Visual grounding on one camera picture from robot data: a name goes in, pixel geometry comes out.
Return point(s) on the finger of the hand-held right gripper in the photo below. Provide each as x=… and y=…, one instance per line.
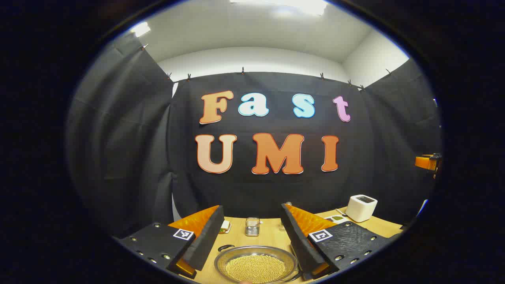
x=424, y=161

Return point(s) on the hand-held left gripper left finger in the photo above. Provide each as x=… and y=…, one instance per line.
x=209, y=240

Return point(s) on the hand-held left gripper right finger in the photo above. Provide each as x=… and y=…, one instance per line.
x=302, y=246

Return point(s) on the stainless steel pot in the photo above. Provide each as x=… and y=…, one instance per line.
x=225, y=262

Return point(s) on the pile of yellow soybeans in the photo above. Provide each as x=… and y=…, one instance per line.
x=255, y=269

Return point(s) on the sandwich on white plate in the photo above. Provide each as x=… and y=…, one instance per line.
x=225, y=227

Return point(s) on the white toaster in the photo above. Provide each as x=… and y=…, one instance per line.
x=360, y=209

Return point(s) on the ceiling light panel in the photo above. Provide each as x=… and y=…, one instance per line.
x=141, y=29
x=292, y=4

